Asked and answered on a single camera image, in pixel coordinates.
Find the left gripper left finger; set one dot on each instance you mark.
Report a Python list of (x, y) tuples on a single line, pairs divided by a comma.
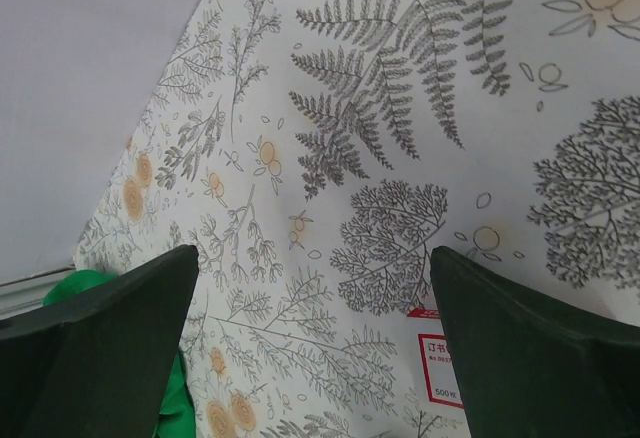
[(97, 364)]

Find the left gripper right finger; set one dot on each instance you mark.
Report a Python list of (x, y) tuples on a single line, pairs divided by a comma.
[(529, 365)]

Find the red staple box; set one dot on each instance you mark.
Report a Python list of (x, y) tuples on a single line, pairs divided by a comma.
[(430, 361)]

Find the green cloth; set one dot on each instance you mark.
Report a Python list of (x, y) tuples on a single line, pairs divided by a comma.
[(177, 415)]

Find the floral table mat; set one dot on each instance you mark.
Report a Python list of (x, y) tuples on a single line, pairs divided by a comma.
[(316, 152)]

